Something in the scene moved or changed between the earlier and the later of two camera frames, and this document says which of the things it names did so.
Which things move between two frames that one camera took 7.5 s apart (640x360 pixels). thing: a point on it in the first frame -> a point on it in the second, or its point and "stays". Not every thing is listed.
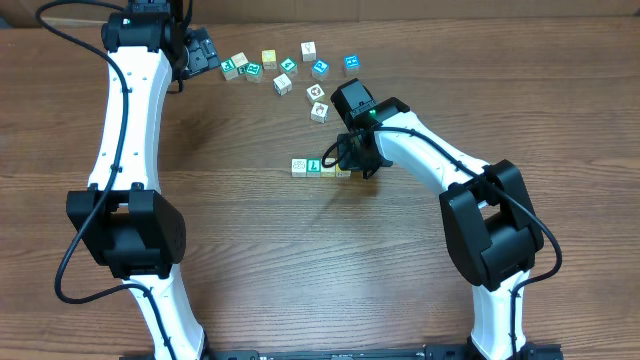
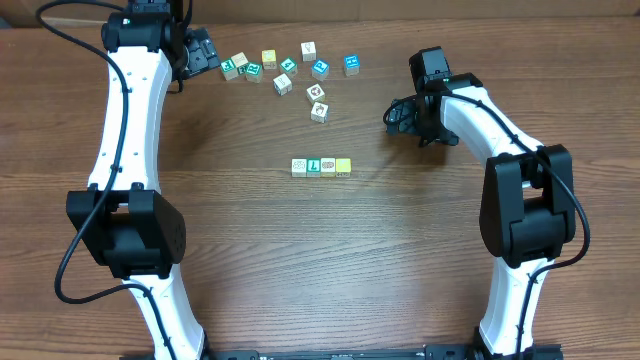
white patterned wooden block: [298, 167] stays
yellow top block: [339, 173] stays
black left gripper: [202, 52] stays
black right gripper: [350, 162] -> [403, 120]
